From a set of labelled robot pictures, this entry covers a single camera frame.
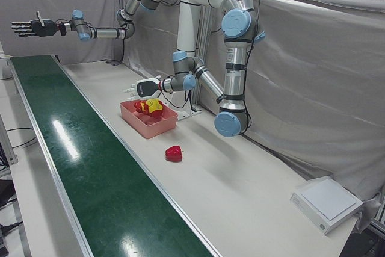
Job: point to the green conveyor belt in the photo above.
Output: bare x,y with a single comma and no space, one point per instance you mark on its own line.
90,163

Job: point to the grey backdrop cloth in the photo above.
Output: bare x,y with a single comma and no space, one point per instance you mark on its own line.
300,88

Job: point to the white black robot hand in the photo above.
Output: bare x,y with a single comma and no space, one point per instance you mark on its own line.
43,28
144,87

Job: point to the white conveyor control box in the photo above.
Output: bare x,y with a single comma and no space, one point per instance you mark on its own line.
4,69

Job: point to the red bell pepper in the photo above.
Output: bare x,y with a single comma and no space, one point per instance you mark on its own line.
174,154

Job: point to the pink plastic basket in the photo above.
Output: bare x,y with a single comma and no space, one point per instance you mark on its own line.
156,129

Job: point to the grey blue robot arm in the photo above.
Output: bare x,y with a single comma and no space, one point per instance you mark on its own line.
105,32
236,70

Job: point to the white flat box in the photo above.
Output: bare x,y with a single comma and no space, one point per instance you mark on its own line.
328,201

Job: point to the red yellow plush toy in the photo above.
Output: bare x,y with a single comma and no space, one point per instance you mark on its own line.
152,106

